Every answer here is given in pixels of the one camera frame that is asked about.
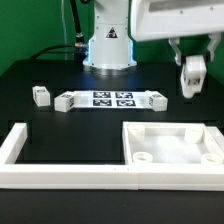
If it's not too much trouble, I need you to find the white U-shaped fence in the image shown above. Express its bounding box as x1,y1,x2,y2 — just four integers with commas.
0,123,224,191

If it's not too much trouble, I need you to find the white square table top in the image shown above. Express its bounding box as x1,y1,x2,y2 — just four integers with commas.
122,122,224,165

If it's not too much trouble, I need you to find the white marker tag sheet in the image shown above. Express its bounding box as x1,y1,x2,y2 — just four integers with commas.
74,91,152,109

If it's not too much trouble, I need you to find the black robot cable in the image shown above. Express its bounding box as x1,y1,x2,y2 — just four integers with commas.
29,0,89,60

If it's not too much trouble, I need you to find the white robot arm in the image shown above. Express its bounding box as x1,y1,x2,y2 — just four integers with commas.
82,0,224,70

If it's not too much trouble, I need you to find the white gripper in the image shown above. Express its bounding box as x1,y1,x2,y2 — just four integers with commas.
130,0,224,66

